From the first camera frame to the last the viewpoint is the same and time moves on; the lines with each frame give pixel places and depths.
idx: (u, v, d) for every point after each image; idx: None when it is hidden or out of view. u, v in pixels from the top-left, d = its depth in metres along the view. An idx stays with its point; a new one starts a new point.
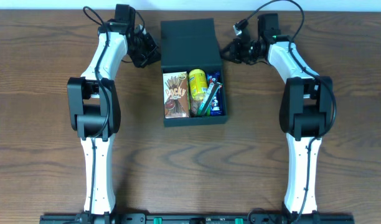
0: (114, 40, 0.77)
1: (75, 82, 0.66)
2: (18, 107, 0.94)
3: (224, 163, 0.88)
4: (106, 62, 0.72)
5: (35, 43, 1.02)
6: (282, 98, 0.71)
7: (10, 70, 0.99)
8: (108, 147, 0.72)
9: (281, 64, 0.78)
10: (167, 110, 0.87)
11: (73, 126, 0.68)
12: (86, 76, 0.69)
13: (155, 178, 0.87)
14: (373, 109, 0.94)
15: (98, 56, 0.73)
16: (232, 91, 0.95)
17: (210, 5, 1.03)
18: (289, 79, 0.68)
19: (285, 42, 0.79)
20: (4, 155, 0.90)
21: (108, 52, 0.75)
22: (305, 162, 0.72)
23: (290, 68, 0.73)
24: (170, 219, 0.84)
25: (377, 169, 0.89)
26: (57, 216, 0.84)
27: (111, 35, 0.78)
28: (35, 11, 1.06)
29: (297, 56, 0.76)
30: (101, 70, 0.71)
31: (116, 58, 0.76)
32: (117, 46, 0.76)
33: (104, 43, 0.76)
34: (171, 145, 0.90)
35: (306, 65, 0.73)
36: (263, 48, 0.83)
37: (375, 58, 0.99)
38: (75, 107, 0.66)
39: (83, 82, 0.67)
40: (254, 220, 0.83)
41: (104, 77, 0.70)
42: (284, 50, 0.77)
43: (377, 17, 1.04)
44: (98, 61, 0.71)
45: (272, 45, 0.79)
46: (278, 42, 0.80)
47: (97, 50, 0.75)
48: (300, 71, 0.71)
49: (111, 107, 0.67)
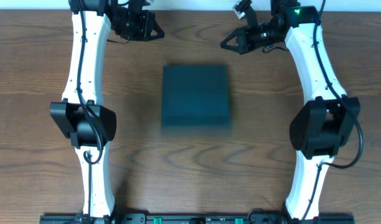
0: (92, 30, 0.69)
1: (58, 106, 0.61)
2: (18, 107, 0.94)
3: (223, 163, 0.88)
4: (88, 72, 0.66)
5: (35, 42, 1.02)
6: (300, 115, 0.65)
7: (10, 70, 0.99)
8: (103, 155, 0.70)
9: (300, 58, 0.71)
10: None
11: (65, 135, 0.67)
12: (68, 96, 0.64)
13: (155, 178, 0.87)
14: (373, 107, 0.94)
15: (78, 63, 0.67)
16: (232, 91, 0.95)
17: (225, 5, 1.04)
18: (310, 104, 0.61)
19: (310, 25, 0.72)
20: (4, 155, 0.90)
21: (88, 51, 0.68)
22: (314, 178, 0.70)
23: (314, 71, 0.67)
24: (170, 219, 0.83)
25: (377, 169, 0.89)
26: (57, 216, 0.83)
27: (87, 23, 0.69)
28: (35, 11, 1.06)
29: (322, 51, 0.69)
30: (84, 86, 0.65)
31: (98, 53, 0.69)
32: (96, 38, 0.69)
33: (81, 38, 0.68)
34: (171, 145, 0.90)
35: (333, 77, 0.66)
36: (279, 22, 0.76)
37: (376, 58, 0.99)
38: (64, 126, 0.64)
39: (66, 105, 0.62)
40: (254, 220, 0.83)
41: (91, 99, 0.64)
42: (309, 38, 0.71)
43: (376, 17, 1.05)
44: (78, 74, 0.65)
45: (294, 30, 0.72)
46: (301, 25, 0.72)
47: (74, 50, 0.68)
48: (324, 86, 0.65)
49: (98, 126, 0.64)
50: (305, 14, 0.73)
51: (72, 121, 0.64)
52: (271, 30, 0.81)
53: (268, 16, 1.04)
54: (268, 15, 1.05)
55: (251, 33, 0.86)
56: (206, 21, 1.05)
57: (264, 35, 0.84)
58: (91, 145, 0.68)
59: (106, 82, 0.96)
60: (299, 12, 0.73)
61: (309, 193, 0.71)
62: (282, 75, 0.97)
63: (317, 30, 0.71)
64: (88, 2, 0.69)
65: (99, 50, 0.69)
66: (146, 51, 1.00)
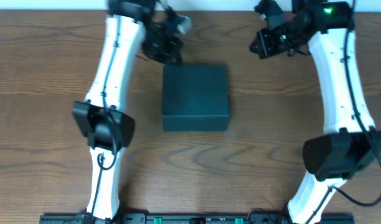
0: (126, 37, 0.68)
1: (81, 105, 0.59)
2: (18, 107, 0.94)
3: (223, 163, 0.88)
4: (114, 77, 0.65)
5: (36, 43, 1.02)
6: (320, 142, 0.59)
7: (10, 70, 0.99)
8: (116, 162, 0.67)
9: (324, 70, 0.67)
10: (165, 109, 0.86)
11: (83, 134, 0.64)
12: (92, 99, 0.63)
13: (159, 178, 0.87)
14: (373, 107, 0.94)
15: (107, 67, 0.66)
16: (233, 92, 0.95)
17: (225, 5, 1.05)
18: (332, 136, 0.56)
19: (341, 34, 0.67)
20: (4, 155, 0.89)
21: (118, 56, 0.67)
22: (322, 196, 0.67)
23: (340, 90, 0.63)
24: (170, 219, 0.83)
25: (377, 169, 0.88)
26: (57, 216, 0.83)
27: (121, 29, 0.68)
28: (35, 12, 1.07)
29: (352, 68, 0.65)
30: (108, 90, 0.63)
31: (128, 60, 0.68)
32: (128, 45, 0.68)
33: (114, 44, 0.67)
34: (171, 145, 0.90)
35: (362, 103, 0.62)
36: (304, 20, 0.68)
37: (375, 58, 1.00)
38: (82, 126, 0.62)
39: (89, 105, 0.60)
40: (254, 220, 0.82)
41: (114, 104, 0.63)
42: (338, 48, 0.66)
43: (376, 17, 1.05)
44: (106, 78, 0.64)
45: (321, 35, 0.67)
46: (330, 30, 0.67)
47: (106, 53, 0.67)
48: (352, 114, 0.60)
49: (117, 133, 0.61)
50: (337, 14, 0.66)
51: (92, 122, 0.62)
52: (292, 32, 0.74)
53: None
54: None
55: (271, 37, 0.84)
56: (206, 21, 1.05)
57: (283, 37, 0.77)
58: (107, 149, 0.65)
59: None
60: (330, 11, 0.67)
61: (314, 206, 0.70)
62: (282, 75, 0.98)
63: (349, 41, 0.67)
64: (126, 6, 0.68)
65: (129, 57, 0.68)
66: None
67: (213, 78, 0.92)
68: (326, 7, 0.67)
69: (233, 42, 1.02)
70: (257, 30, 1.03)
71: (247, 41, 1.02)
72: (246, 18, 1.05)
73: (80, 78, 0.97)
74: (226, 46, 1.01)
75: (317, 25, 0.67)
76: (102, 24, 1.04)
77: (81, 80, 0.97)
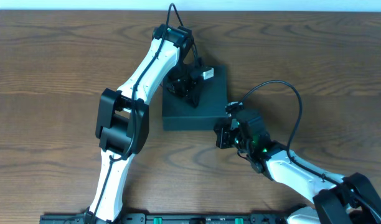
0: (165, 53, 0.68)
1: (109, 95, 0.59)
2: (19, 107, 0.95)
3: (223, 163, 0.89)
4: (147, 78, 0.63)
5: (36, 43, 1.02)
6: (319, 210, 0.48)
7: (11, 70, 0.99)
8: (125, 165, 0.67)
9: (288, 182, 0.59)
10: (165, 109, 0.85)
11: (96, 133, 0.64)
12: (123, 89, 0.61)
13: (160, 178, 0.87)
14: (373, 106, 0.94)
15: (142, 70, 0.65)
16: (233, 91, 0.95)
17: (226, 5, 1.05)
18: (319, 195, 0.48)
19: (281, 152, 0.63)
20: (5, 155, 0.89)
21: (155, 66, 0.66)
22: None
23: (306, 180, 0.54)
24: (169, 219, 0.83)
25: (378, 169, 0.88)
26: (58, 216, 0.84)
27: (164, 46, 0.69)
28: (36, 12, 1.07)
29: (302, 162, 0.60)
30: (140, 88, 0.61)
31: (162, 72, 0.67)
32: (166, 59, 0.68)
33: (154, 55, 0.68)
34: (171, 145, 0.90)
35: (324, 170, 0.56)
36: (258, 168, 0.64)
37: (376, 58, 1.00)
38: (102, 117, 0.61)
39: (117, 98, 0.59)
40: (254, 220, 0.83)
41: (141, 98, 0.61)
42: (282, 157, 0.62)
43: (377, 17, 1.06)
44: (140, 76, 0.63)
45: (268, 162, 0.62)
46: (272, 155, 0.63)
47: (144, 60, 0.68)
48: (320, 180, 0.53)
49: (136, 129, 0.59)
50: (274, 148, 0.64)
51: (113, 116, 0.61)
52: (243, 147, 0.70)
53: (268, 17, 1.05)
54: (268, 15, 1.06)
55: (230, 131, 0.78)
56: (206, 21, 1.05)
57: (236, 141, 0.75)
58: (117, 152, 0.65)
59: (107, 83, 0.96)
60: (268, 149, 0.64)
61: None
62: (283, 75, 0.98)
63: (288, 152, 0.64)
64: (169, 38, 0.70)
65: (162, 71, 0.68)
66: (147, 51, 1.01)
67: (215, 78, 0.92)
68: (262, 146, 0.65)
69: (234, 42, 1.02)
70: (257, 30, 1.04)
71: (247, 41, 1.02)
72: (247, 17, 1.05)
73: (81, 79, 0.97)
74: (226, 46, 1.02)
75: (263, 163, 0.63)
76: (103, 23, 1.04)
77: (81, 80, 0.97)
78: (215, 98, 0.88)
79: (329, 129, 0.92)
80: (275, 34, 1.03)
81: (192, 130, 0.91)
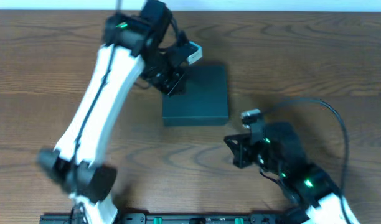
0: (116, 73, 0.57)
1: (43, 157, 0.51)
2: (18, 107, 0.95)
3: (223, 163, 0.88)
4: (92, 122, 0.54)
5: (36, 43, 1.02)
6: None
7: (10, 70, 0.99)
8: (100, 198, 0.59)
9: None
10: (164, 110, 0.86)
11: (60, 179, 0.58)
12: (63, 148, 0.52)
13: (160, 179, 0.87)
14: (373, 106, 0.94)
15: (88, 106, 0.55)
16: (232, 91, 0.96)
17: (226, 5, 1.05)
18: None
19: (334, 201, 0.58)
20: (5, 155, 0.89)
21: (104, 96, 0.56)
22: None
23: None
24: (170, 219, 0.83)
25: (377, 169, 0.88)
26: (57, 216, 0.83)
27: (114, 63, 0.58)
28: (35, 11, 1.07)
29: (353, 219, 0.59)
30: (83, 141, 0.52)
31: (117, 98, 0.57)
32: (118, 82, 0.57)
33: (102, 79, 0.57)
34: (171, 145, 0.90)
35: None
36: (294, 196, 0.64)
37: (375, 59, 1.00)
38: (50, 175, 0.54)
39: (57, 156, 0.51)
40: (254, 220, 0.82)
41: (89, 157, 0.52)
42: (340, 216, 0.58)
43: (377, 17, 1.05)
44: (83, 123, 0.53)
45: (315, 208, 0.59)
46: (321, 198, 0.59)
47: (90, 88, 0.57)
48: None
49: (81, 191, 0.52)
50: (317, 183, 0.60)
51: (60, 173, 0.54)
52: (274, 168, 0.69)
53: (268, 17, 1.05)
54: (268, 15, 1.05)
55: (250, 149, 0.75)
56: (206, 21, 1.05)
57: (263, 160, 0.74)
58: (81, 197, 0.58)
59: None
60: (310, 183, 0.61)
61: None
62: (283, 75, 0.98)
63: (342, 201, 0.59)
64: (125, 40, 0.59)
65: (118, 97, 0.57)
66: None
67: (215, 77, 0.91)
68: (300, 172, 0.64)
69: (233, 42, 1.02)
70: (257, 30, 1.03)
71: (247, 41, 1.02)
72: (247, 17, 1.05)
73: (81, 79, 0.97)
74: (226, 46, 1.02)
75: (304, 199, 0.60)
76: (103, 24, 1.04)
77: (81, 80, 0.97)
78: (213, 98, 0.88)
79: (329, 129, 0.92)
80: (275, 34, 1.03)
81: (192, 129, 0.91)
